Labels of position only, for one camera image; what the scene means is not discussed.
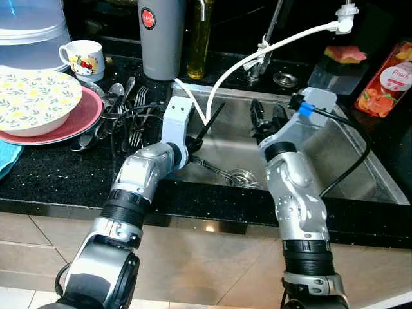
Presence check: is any white floral bowl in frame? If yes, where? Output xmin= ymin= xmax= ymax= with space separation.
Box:
xmin=0 ymin=70 xmax=83 ymax=137

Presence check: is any red plate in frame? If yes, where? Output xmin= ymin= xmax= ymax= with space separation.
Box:
xmin=0 ymin=87 xmax=104 ymax=146

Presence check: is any beige counter cabinet front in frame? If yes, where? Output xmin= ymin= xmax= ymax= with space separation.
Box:
xmin=0 ymin=209 xmax=412 ymax=309

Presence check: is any blue cable tape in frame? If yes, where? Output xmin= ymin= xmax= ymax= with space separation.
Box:
xmin=297 ymin=101 xmax=315 ymax=117

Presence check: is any pink yellow sponge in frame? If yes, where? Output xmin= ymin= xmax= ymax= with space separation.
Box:
xmin=323 ymin=45 xmax=368 ymax=64

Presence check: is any olive oil bottle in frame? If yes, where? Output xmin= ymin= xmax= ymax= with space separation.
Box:
xmin=187 ymin=0 xmax=214 ymax=79

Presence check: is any metal sink drain strainer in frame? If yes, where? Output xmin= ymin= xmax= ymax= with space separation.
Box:
xmin=225 ymin=169 xmax=258 ymax=189

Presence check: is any stainless steel sink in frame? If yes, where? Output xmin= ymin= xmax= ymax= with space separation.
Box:
xmin=169 ymin=84 xmax=412 ymax=205

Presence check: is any clear plastic container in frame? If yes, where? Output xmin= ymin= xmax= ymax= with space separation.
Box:
xmin=308 ymin=55 xmax=364 ymax=96

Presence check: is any white printed mug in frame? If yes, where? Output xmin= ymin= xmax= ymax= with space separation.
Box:
xmin=58 ymin=40 xmax=106 ymax=82

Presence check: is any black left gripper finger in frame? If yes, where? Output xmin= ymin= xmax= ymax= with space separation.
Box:
xmin=193 ymin=102 xmax=226 ymax=145

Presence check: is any chrome faucet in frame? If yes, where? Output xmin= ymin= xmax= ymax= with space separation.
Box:
xmin=248 ymin=0 xmax=287 ymax=81

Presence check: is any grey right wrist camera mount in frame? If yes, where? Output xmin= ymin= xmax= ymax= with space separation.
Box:
xmin=267 ymin=89 xmax=337 ymax=152

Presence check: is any white faucet hose adapter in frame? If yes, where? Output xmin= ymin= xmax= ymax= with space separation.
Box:
xmin=333 ymin=0 xmax=358 ymax=34

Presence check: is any blue cloth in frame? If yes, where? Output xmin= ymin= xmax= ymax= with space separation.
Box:
xmin=0 ymin=142 xmax=23 ymax=181

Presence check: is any round metal counter cap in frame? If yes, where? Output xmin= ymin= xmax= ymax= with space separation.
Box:
xmin=272 ymin=71 xmax=300 ymax=89

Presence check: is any grey thermos with red logo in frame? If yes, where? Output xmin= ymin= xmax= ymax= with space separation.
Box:
xmin=137 ymin=0 xmax=187 ymax=81

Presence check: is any white hose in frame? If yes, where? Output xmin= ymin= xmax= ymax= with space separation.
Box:
xmin=174 ymin=23 xmax=339 ymax=126

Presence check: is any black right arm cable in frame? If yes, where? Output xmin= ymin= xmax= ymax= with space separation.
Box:
xmin=312 ymin=106 xmax=371 ymax=197

